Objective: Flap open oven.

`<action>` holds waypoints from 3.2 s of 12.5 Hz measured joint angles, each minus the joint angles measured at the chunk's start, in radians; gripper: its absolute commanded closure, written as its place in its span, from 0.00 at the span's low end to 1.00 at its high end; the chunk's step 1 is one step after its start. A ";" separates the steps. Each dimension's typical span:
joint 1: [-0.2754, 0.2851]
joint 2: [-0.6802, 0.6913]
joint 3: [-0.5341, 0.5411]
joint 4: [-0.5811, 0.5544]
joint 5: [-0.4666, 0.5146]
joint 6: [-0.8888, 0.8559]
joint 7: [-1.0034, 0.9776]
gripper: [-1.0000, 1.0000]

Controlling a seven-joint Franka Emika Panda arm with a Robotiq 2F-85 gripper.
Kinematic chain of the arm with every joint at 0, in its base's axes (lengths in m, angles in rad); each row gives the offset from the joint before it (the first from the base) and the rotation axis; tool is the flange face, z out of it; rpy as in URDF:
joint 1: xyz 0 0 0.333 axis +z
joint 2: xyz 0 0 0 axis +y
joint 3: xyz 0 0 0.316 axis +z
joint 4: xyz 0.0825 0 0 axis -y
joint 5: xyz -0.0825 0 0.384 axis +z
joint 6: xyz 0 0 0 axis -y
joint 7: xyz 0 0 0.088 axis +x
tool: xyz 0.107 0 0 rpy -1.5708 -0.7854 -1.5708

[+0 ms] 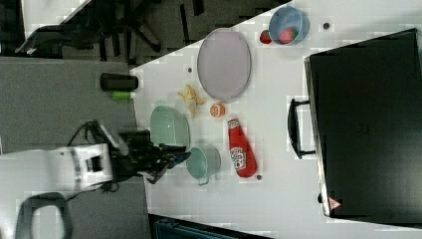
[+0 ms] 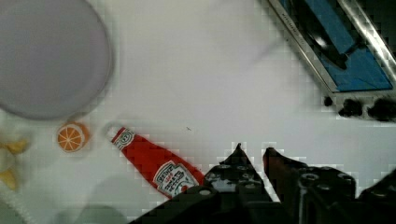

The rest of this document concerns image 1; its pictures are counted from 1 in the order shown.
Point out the red ketchup bottle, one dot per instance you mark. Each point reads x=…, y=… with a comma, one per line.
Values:
x=240, y=150

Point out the green object at edge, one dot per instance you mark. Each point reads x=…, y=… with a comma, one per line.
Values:
x=119, y=96

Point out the blue bowl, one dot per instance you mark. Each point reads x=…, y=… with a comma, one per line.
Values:
x=287, y=17

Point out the oven door with black handle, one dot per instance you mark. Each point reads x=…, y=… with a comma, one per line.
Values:
x=294, y=129

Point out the orange slice toy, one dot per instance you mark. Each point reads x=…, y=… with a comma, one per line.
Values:
x=217, y=110

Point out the black cylinder container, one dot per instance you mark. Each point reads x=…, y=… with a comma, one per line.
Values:
x=115, y=82

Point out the yellow peeled banana toy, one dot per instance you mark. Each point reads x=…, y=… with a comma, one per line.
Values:
x=190, y=98

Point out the silver black toaster oven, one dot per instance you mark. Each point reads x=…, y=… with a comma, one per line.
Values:
x=365, y=102

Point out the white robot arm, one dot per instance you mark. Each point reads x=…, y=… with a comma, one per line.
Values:
x=39, y=178

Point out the black office chair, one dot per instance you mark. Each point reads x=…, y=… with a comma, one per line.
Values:
x=80, y=23

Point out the lilac oval plate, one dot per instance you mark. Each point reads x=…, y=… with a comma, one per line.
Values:
x=224, y=65

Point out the red strawberry on table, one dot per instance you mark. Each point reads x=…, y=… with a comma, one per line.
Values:
x=265, y=37

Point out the green oval colander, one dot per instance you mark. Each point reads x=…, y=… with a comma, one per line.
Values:
x=169, y=126

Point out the green cup with handle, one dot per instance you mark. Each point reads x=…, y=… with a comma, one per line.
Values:
x=203, y=162

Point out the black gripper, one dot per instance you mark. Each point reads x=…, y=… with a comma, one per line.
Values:
x=144, y=158

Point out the red strawberry in bowl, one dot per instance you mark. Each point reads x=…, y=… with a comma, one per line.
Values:
x=288, y=35

